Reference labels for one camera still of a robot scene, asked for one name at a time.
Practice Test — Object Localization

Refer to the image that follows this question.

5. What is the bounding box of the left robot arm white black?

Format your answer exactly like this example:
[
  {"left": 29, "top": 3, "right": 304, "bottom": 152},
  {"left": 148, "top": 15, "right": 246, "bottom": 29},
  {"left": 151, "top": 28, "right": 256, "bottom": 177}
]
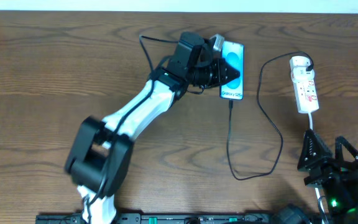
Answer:
[{"left": 65, "top": 32, "right": 240, "bottom": 223}]

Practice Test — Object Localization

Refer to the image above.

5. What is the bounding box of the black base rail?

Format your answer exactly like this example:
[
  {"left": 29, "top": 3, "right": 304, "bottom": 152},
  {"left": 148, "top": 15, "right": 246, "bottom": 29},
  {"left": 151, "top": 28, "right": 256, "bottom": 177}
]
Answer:
[{"left": 35, "top": 213, "right": 284, "bottom": 224}]

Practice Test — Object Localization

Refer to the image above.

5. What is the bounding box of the white power strip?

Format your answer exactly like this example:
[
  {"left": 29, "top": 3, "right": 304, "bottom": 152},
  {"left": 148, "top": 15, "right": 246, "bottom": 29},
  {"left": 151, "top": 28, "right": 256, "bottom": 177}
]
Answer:
[{"left": 290, "top": 56, "right": 319, "bottom": 114}]

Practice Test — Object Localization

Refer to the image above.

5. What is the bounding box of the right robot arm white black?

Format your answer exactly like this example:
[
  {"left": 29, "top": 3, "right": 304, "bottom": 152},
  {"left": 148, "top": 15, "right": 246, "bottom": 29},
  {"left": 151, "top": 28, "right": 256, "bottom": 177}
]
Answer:
[{"left": 269, "top": 129, "right": 358, "bottom": 223}]

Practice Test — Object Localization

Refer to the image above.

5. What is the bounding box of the black USB charging cable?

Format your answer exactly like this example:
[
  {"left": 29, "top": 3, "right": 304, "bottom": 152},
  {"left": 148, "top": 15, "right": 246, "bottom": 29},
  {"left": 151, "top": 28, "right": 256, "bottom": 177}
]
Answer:
[{"left": 226, "top": 50, "right": 315, "bottom": 181}]

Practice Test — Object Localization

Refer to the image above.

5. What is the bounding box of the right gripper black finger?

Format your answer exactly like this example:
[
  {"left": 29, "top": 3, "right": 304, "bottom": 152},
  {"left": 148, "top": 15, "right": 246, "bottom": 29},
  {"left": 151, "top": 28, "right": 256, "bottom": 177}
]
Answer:
[
  {"left": 297, "top": 129, "right": 333, "bottom": 172},
  {"left": 334, "top": 135, "right": 358, "bottom": 162}
]

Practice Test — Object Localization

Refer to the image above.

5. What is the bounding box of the blue Galaxy smartphone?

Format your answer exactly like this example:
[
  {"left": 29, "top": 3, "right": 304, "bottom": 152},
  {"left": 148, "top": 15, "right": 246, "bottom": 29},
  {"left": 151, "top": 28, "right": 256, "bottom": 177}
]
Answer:
[{"left": 220, "top": 40, "right": 244, "bottom": 100}]

